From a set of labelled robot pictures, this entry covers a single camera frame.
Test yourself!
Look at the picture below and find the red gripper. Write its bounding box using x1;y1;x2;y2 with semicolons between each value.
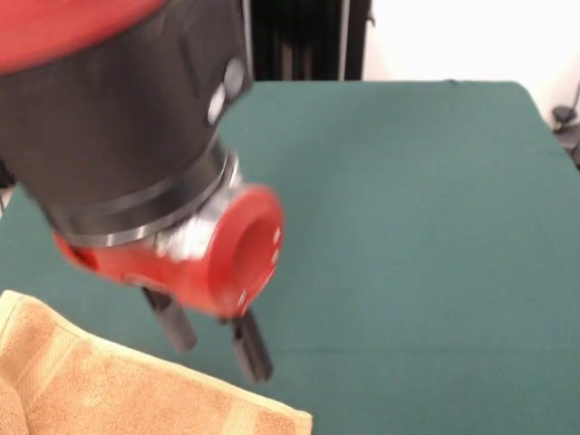
53;184;285;384

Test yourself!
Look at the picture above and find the orange terry towel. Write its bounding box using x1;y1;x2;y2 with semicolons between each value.
0;289;314;435

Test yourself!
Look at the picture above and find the dark green table cloth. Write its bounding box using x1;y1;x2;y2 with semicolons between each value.
0;80;580;435

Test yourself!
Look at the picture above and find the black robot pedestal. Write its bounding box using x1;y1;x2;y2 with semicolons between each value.
239;0;377;82

